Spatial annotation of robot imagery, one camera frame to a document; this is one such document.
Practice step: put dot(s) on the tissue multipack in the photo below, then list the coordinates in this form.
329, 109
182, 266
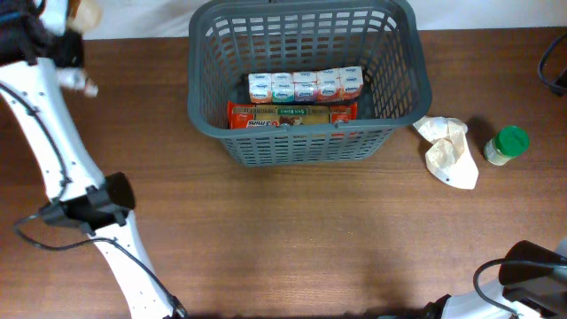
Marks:
324, 86

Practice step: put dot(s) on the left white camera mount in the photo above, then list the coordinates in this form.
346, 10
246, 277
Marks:
76, 79

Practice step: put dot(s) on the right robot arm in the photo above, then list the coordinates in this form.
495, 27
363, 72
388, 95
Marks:
529, 282

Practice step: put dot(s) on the beige paper bag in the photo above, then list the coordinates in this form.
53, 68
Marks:
449, 159

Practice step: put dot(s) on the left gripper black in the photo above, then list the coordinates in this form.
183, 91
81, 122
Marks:
76, 57

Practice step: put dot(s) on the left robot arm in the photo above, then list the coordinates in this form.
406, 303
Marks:
79, 195

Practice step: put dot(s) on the grey plastic shopping basket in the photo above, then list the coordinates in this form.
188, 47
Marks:
231, 39

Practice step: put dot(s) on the red spaghetti packet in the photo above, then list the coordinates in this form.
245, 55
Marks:
253, 116

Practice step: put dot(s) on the green lid glass jar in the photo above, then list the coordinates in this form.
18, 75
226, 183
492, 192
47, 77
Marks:
507, 144

